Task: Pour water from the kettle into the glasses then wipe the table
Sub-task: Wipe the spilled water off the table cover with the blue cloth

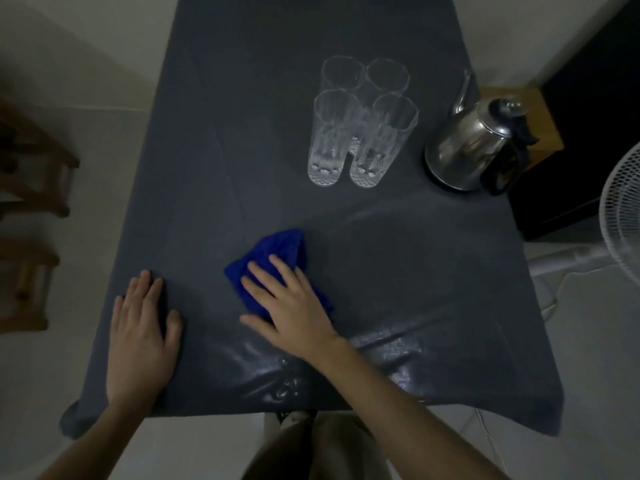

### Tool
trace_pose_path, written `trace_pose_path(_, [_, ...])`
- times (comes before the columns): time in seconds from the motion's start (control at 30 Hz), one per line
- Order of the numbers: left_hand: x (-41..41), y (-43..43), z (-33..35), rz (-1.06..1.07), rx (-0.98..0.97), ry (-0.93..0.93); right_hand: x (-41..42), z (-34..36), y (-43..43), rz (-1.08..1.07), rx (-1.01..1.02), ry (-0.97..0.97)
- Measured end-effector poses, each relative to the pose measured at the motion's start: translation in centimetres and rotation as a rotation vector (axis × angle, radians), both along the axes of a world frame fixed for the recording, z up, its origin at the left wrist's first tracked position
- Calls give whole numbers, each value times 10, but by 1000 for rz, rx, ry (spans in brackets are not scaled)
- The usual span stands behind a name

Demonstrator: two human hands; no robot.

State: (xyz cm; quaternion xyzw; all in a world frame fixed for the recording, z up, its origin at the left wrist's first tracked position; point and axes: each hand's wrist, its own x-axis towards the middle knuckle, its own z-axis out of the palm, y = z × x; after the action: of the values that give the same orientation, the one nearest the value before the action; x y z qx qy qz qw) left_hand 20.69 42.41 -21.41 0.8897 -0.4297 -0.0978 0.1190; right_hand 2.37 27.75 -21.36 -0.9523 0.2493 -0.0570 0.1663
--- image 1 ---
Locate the person's right forearm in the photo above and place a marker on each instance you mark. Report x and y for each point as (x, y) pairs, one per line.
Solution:
(400, 419)

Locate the white standing fan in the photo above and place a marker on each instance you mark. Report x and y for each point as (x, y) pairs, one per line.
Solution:
(625, 214)

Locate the person's beige trousers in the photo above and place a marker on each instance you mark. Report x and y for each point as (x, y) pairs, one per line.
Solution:
(325, 449)

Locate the person's left hand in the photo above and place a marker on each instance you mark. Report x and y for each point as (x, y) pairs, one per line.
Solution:
(140, 354)

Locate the person's right hand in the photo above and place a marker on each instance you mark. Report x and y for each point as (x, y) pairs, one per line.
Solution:
(295, 319)

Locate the clear faceted glass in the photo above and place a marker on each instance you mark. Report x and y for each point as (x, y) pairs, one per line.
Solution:
(385, 144)
(387, 77)
(342, 72)
(332, 144)

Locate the grey cloth-covered table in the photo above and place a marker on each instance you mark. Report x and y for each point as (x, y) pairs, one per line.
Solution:
(275, 169)

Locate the blue cleaning cloth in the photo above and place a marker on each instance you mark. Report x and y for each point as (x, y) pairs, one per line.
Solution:
(280, 244)

